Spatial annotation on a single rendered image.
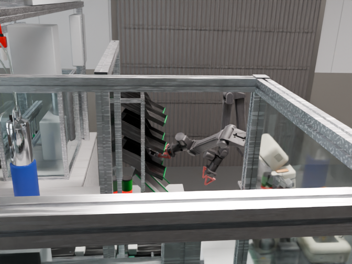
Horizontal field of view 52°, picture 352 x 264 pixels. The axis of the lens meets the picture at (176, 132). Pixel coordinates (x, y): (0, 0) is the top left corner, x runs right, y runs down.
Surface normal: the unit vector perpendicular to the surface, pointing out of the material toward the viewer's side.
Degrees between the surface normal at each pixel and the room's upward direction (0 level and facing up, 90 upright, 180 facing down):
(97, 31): 90
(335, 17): 90
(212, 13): 90
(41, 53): 90
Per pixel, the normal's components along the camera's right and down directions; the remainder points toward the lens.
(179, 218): 0.11, 0.35
